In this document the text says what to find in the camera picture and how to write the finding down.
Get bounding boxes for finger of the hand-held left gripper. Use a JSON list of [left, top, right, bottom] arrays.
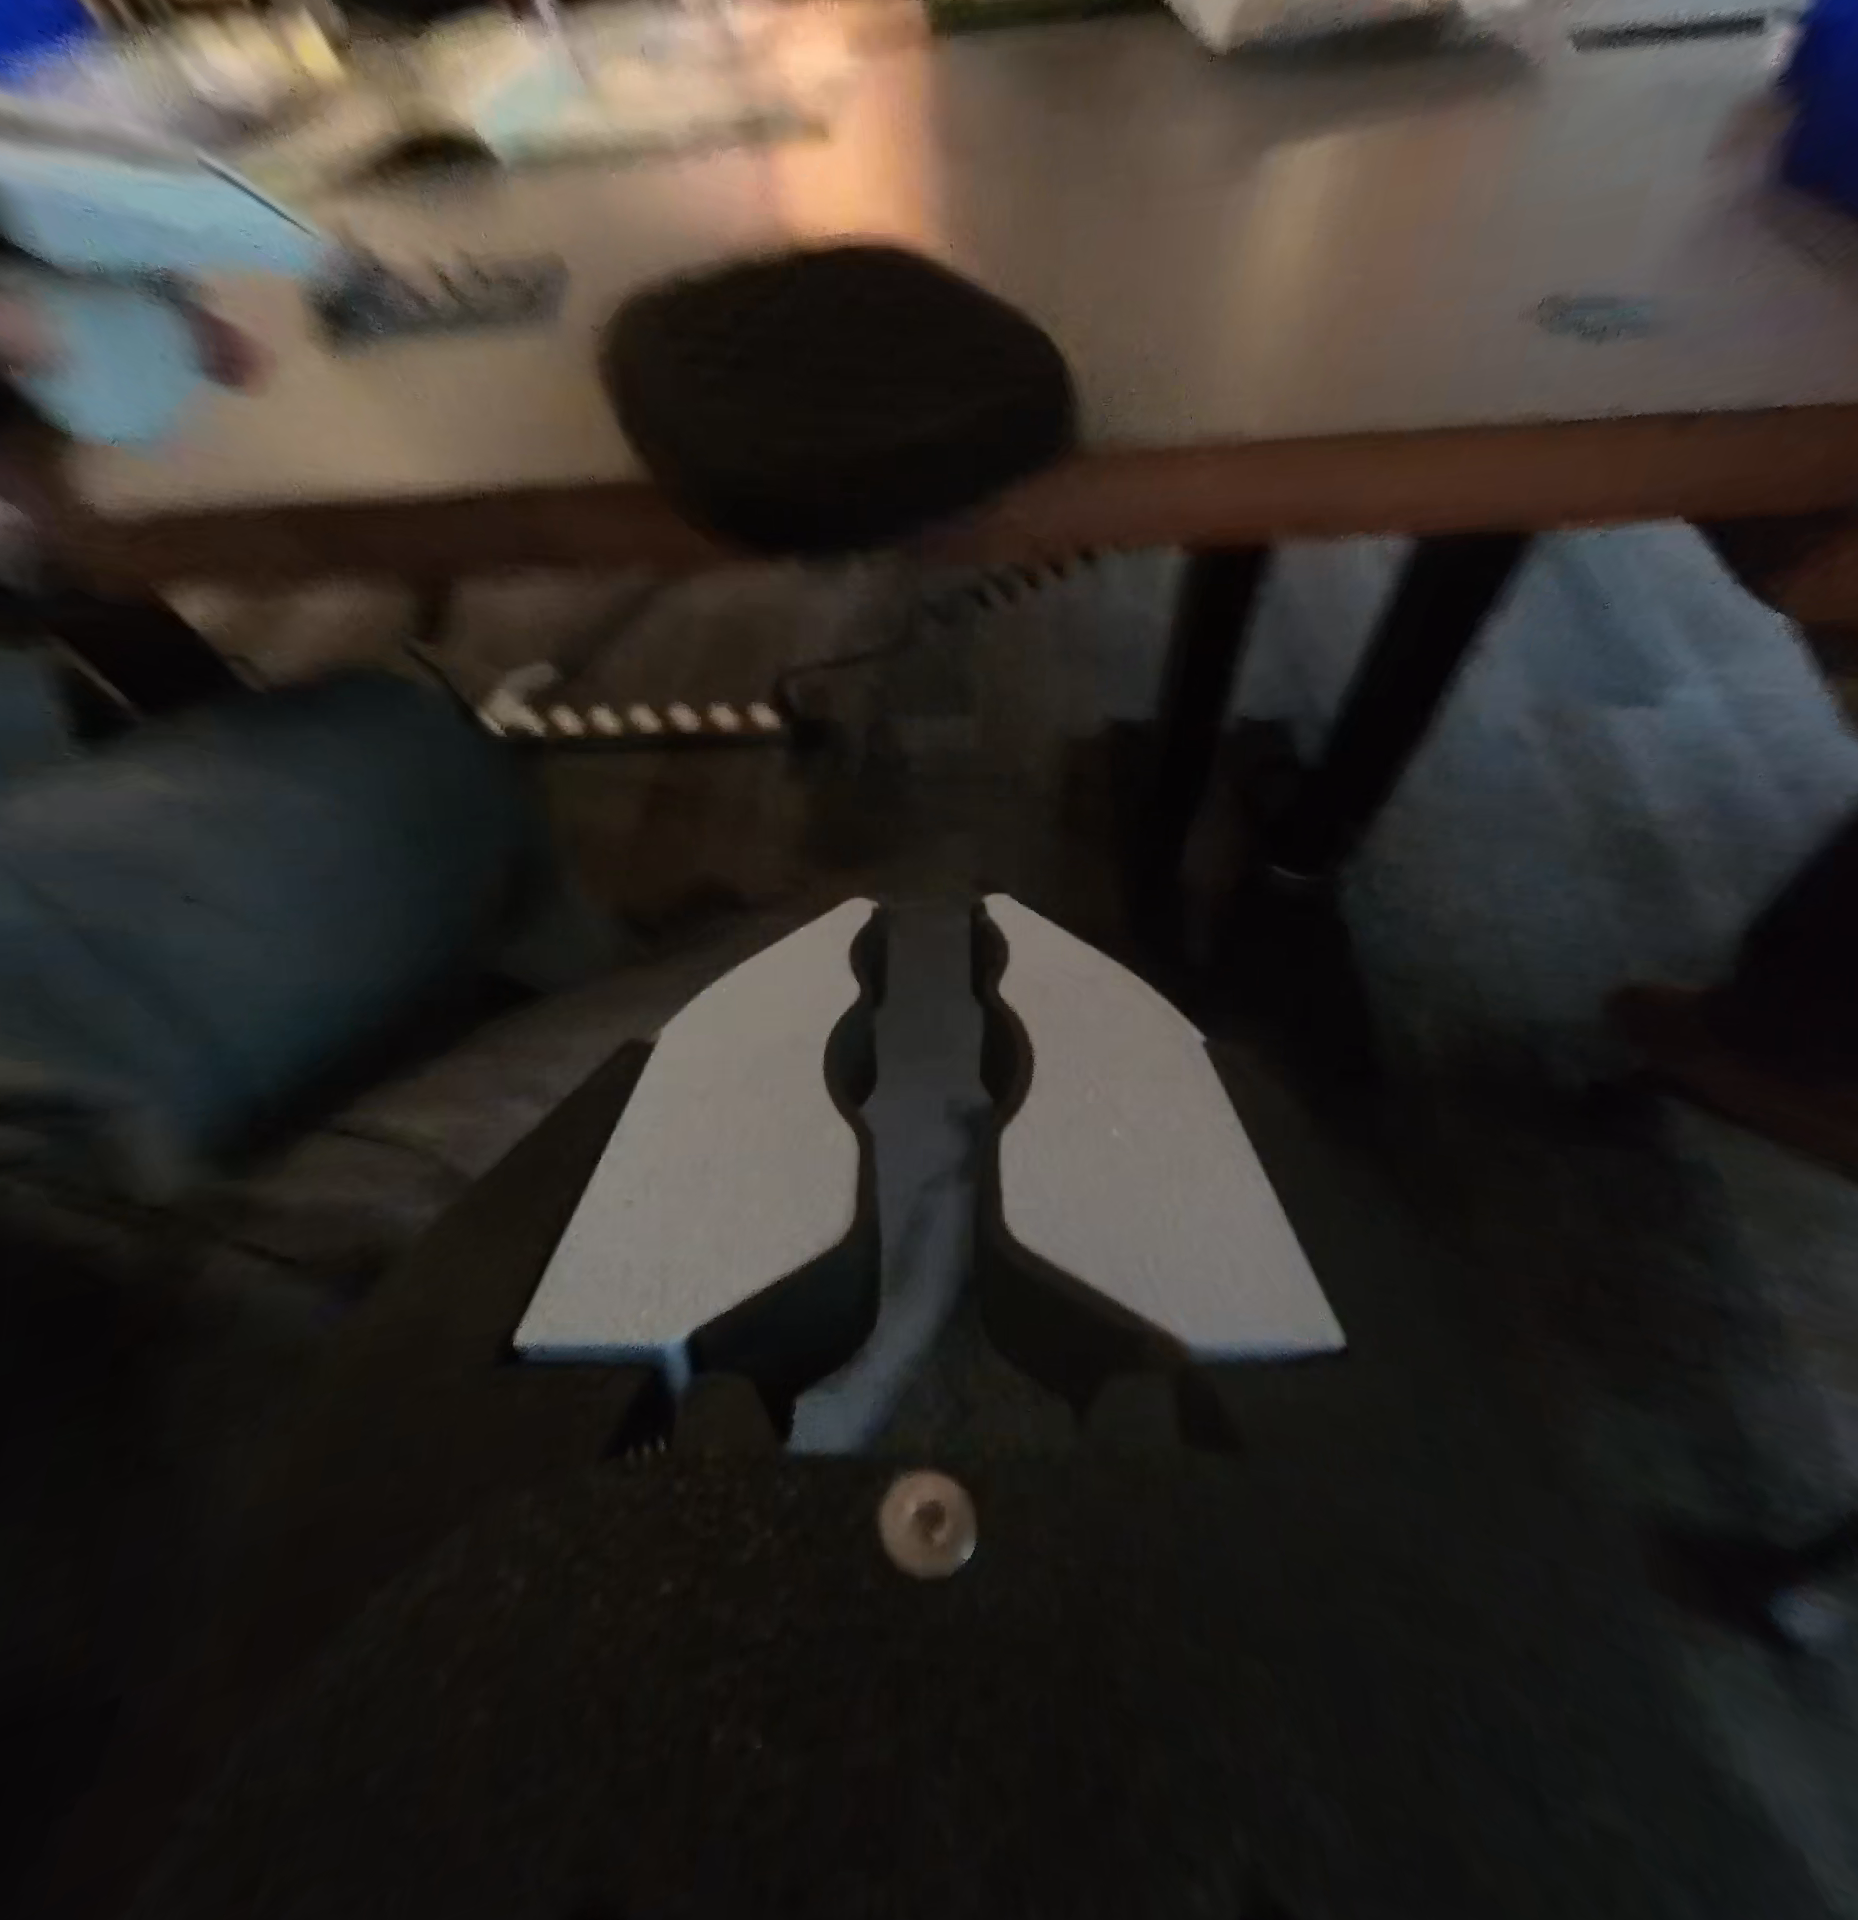
[[0, 156, 333, 284], [34, 276, 222, 456]]

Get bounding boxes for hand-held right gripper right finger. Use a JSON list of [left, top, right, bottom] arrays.
[[981, 891, 1346, 1415]]

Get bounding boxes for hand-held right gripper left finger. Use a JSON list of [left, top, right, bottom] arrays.
[[511, 897, 882, 1420]]

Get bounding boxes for grey building brick plate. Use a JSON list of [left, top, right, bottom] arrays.
[[313, 250, 572, 345]]

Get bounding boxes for black desk leg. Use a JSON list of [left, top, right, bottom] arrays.
[[1145, 537, 1563, 1054]]

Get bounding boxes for person's leg in jeans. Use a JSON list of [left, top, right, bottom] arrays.
[[0, 660, 549, 1187]]

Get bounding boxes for pale fluffy rug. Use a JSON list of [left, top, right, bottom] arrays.
[[1242, 533, 1858, 1082]]

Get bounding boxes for black rounded object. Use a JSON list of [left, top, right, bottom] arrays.
[[598, 244, 1084, 559]]

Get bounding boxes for white box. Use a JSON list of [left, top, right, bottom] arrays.
[[1169, 0, 1817, 63]]

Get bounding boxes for blue container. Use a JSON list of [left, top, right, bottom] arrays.
[[1775, 0, 1858, 231]]

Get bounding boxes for black white striped cable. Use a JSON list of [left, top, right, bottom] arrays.
[[471, 546, 1109, 747]]

